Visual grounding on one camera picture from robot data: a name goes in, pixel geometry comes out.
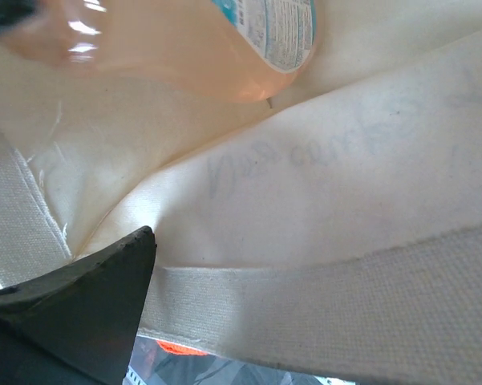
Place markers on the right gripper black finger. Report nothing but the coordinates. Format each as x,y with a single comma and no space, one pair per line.
78,324

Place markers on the beige canvas bag orange handles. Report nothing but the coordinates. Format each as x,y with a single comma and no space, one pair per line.
335,229

